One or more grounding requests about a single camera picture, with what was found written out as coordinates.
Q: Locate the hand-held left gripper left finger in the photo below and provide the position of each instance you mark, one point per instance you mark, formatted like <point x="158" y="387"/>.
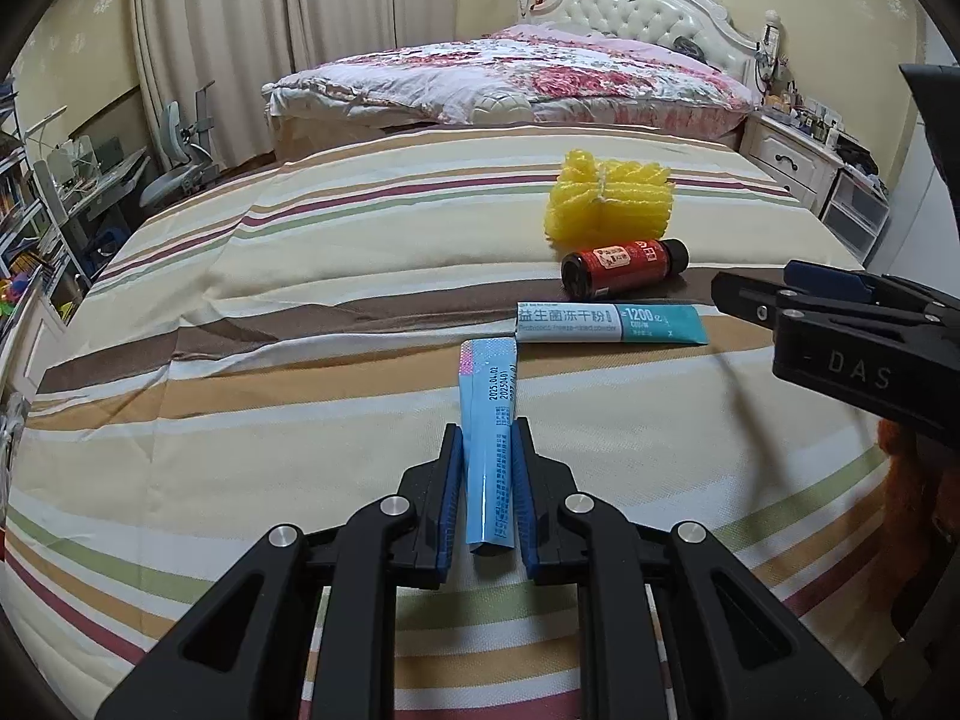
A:
<point x="450" y="510"/>

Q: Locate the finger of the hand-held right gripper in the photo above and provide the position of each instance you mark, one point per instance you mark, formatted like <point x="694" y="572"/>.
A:
<point x="829" y="279"/>
<point x="746" y="296"/>

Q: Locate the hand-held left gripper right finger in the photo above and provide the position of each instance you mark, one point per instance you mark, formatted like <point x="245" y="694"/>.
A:
<point x="526" y="510"/>

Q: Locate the light blue box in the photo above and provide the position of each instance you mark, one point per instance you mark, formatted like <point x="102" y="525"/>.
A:
<point x="491" y="450"/>

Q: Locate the plastic drawer unit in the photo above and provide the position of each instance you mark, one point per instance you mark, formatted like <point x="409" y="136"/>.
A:
<point x="855" y="214"/>

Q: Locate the white wardrobe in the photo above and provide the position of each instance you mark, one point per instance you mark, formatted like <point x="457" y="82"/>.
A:
<point x="911" y="225"/>

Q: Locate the brown bottle with red label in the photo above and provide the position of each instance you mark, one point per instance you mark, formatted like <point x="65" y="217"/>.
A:
<point x="622" y="266"/>

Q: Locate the white nightstand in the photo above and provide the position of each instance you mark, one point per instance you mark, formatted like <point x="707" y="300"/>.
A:
<point x="787" y="154"/>

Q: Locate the white and teal box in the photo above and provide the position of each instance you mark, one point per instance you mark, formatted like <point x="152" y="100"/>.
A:
<point x="585" y="322"/>

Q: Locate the clutter of small bottles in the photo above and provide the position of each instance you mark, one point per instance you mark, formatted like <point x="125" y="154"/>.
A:
<point x="810" y="116"/>

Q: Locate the yellow mesh sponge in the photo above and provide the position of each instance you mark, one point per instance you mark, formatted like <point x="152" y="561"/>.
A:
<point x="600" y="202"/>

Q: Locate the dark grey panel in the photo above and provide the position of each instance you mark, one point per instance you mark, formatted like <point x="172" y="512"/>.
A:
<point x="934" y="105"/>

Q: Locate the floral pink duvet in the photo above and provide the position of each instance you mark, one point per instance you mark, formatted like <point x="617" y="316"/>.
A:
<point x="525" y="75"/>

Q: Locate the grey office chair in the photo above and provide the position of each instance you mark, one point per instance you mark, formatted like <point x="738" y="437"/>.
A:
<point x="176" y="165"/>

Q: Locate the cream curtains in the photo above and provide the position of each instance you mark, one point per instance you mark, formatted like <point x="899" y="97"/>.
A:
<point x="300" y="22"/>

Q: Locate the bookshelf with books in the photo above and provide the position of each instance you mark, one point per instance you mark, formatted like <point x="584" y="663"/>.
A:
<point x="26" y="217"/>

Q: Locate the cream tufted bed frame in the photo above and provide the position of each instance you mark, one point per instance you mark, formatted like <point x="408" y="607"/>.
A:
<point x="637" y="11"/>

